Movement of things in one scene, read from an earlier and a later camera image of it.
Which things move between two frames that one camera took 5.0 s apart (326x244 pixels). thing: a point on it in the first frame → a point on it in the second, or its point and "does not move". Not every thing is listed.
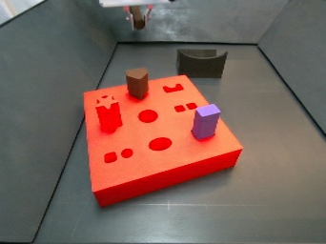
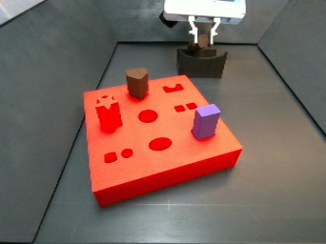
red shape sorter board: x=144 y=148 does not move
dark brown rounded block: x=138 y=82 does not move
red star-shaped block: x=109 y=113 does not move
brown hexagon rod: x=140 y=17 → x=204 y=40
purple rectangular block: x=205 y=121 does not move
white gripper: x=132 y=3 → x=208 y=9
